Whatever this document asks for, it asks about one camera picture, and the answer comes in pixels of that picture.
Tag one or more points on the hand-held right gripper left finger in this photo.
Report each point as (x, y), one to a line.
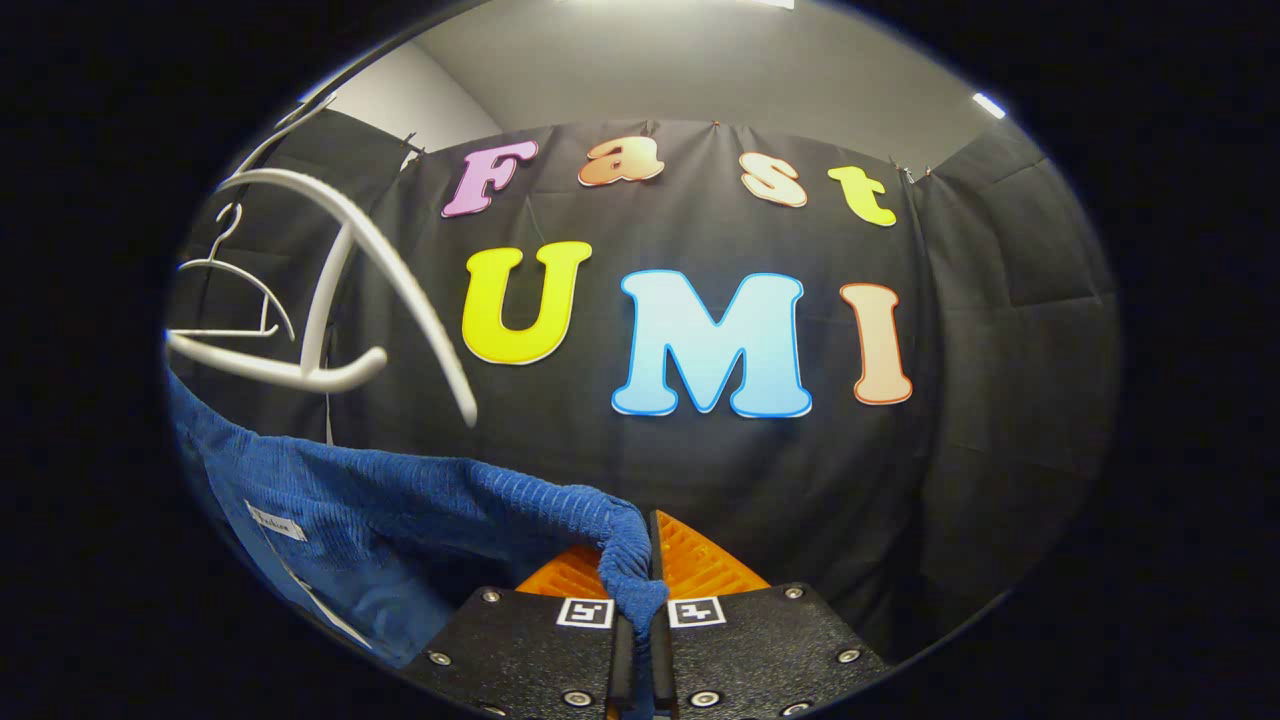
(622, 675)

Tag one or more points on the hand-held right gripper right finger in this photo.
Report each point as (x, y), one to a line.
(662, 670)

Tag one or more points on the white plastic clothes hanger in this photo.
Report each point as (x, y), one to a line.
(400, 290)
(262, 290)

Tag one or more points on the black backdrop cloth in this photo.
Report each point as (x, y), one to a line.
(1000, 400)

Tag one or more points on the ceiling light panel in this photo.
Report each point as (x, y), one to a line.
(989, 105)

